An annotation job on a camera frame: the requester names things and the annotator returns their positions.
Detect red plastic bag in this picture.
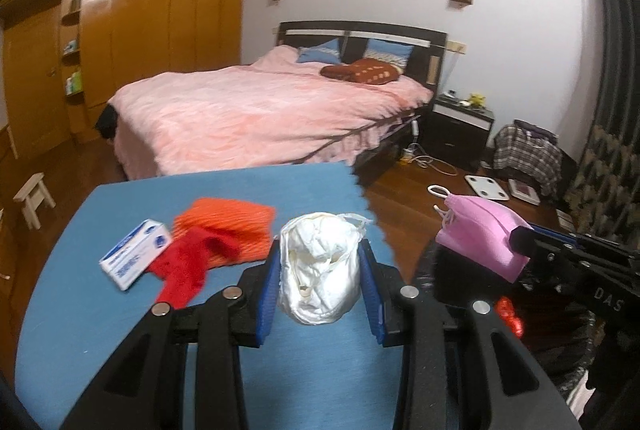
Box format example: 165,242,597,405
495,296,524,338

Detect dark patterned curtain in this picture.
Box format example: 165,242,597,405
565,0,639,249

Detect left blue pillow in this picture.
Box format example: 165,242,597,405
296,38,342,65

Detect blue table cloth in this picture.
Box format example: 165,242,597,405
14,161,407,430

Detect white cable on floor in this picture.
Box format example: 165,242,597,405
401,119,459,177

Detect orange foam net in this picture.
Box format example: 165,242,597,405
172,197,277,269

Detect white blue cardboard box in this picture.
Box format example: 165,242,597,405
99,219,172,291

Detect blue pillow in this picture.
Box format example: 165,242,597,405
363,39,413,74
296,38,342,65

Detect pink bed duvet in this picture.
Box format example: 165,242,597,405
108,45,434,179

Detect red cloth glove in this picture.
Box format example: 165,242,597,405
148,227,240,309

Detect brown dotted pillow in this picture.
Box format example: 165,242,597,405
320,59,400,86

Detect white mask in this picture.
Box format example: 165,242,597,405
278,213,371,326

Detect black lined trash bin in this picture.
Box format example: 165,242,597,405
412,242,639,429

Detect black clothes at bed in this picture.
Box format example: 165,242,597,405
94,104,118,142

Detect black white nightstand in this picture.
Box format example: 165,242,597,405
421,94,495,171

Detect right blue pillow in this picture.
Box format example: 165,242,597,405
363,39,413,74

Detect yellow plush toy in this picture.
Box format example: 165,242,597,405
468,94,486,109

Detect wall power outlet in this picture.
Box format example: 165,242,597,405
446,40,466,54

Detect black bed frame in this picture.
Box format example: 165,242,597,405
277,20,448,168

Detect small white stool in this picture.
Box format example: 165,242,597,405
13,172,56,230

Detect wooden wardrobe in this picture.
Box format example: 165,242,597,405
1,0,242,158

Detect white bathroom scale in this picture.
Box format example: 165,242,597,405
464,175,510,202

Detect green bottles on shelf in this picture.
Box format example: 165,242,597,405
65,70,84,97

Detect plaid cloth covered chair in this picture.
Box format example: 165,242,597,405
492,124,563,196

